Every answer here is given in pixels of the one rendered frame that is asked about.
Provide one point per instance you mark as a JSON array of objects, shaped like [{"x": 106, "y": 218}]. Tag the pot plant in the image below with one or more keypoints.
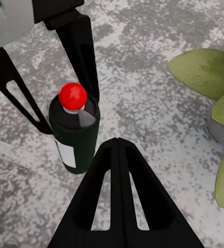
[{"x": 202, "y": 70}]

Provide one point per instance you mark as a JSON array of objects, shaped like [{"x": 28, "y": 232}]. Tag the insectifuge atomizer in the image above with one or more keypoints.
[{"x": 74, "y": 117}]

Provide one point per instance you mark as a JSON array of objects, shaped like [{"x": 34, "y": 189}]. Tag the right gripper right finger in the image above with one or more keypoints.
[{"x": 168, "y": 227}]

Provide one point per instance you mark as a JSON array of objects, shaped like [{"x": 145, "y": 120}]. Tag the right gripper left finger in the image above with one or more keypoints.
[{"x": 74, "y": 230}]

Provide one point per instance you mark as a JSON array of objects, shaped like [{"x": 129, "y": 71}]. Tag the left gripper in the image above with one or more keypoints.
[{"x": 75, "y": 33}]

